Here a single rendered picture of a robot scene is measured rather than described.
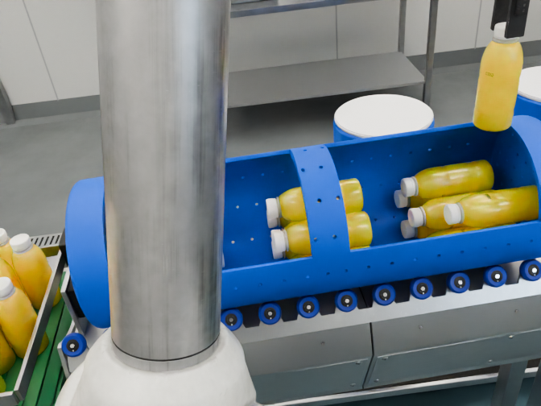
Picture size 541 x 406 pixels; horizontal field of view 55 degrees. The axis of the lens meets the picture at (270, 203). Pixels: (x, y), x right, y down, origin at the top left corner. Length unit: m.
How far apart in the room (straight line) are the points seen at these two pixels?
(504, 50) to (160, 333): 0.72
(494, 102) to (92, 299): 0.76
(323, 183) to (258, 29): 3.43
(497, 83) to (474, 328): 0.49
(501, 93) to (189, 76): 0.68
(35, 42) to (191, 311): 4.14
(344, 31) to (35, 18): 2.35
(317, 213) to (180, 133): 0.52
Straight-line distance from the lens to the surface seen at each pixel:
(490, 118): 1.00
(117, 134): 0.40
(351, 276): 0.95
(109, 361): 0.49
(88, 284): 0.92
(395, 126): 1.47
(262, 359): 1.08
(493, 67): 0.96
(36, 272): 1.21
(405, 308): 1.08
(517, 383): 1.75
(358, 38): 4.42
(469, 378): 1.99
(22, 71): 4.63
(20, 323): 1.12
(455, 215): 1.03
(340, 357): 1.10
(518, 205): 1.06
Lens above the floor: 1.70
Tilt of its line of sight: 35 degrees down
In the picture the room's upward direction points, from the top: 7 degrees counter-clockwise
